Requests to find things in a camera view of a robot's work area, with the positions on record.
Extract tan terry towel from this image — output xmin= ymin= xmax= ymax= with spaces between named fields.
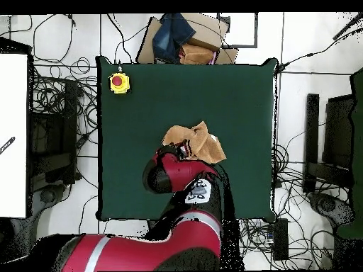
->
xmin=162 ymin=120 xmax=228 ymax=164

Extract black flat bar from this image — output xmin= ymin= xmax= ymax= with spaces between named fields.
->
xmin=302 ymin=93 xmax=320 ymax=196

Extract dark green table cloth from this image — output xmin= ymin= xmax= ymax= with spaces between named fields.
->
xmin=95 ymin=55 xmax=279 ymax=224

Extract yellow emergency stop button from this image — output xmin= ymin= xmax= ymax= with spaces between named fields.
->
xmin=108 ymin=72 xmax=132 ymax=96

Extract folded tan towel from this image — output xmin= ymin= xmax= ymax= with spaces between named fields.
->
xmin=179 ymin=42 xmax=218 ymax=65

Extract blue denim jeans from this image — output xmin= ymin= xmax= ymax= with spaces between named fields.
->
xmin=152 ymin=12 xmax=197 ymax=64

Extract brown cardboard box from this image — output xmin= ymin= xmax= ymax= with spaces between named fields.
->
xmin=135 ymin=12 xmax=240 ymax=65

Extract black power strip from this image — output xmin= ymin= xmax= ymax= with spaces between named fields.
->
xmin=272 ymin=217 xmax=290 ymax=261

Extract black equipment case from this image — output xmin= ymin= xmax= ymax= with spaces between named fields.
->
xmin=28 ymin=77 xmax=79 ymax=186

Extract black box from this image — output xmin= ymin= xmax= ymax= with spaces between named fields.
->
xmin=322 ymin=94 xmax=356 ymax=171

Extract green cloth on side table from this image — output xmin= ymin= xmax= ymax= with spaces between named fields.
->
xmin=336 ymin=67 xmax=363 ymax=239

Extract white desk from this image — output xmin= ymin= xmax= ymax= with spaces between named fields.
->
xmin=0 ymin=53 xmax=28 ymax=219

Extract black rod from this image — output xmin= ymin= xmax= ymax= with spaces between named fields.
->
xmin=332 ymin=12 xmax=363 ymax=41

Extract black square metal frame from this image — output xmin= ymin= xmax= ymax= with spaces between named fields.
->
xmin=216 ymin=11 xmax=259 ymax=49

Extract black pedestal foot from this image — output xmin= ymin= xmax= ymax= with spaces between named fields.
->
xmin=308 ymin=191 xmax=356 ymax=227
xmin=30 ymin=183 xmax=67 ymax=219

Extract black cable with connector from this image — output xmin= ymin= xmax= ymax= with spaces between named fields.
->
xmin=275 ymin=26 xmax=363 ymax=73

